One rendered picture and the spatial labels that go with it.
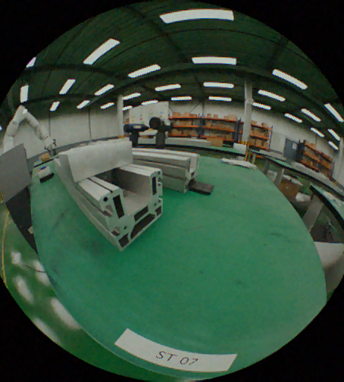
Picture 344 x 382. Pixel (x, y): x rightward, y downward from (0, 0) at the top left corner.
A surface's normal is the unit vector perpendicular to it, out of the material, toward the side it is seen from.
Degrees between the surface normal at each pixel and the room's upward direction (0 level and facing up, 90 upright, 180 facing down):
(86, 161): 90
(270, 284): 0
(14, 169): 90
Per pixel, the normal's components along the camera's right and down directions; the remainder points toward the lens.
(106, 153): 0.86, 0.26
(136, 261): 0.03, -0.88
